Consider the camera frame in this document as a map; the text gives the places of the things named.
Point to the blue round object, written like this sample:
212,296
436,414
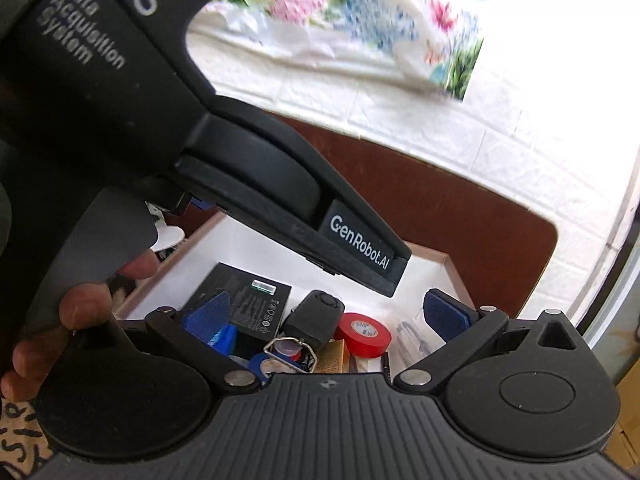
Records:
257,366

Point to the black flat box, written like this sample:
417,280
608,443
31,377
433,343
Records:
250,300

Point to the red tape roll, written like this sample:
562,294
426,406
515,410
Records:
364,335

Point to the dark brown wooden headboard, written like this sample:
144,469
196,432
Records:
450,210

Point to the grey metal frame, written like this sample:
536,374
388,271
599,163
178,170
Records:
607,300

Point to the floral cloth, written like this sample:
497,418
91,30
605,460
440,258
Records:
350,20

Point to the white cardboard box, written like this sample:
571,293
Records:
415,280

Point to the clear plastic box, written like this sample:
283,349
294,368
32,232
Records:
412,337

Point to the small tan box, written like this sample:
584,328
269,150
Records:
332,357

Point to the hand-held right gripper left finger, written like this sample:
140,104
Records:
210,316

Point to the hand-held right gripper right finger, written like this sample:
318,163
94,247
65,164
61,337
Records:
446,316

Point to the person's left hand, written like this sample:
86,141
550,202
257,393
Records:
87,307

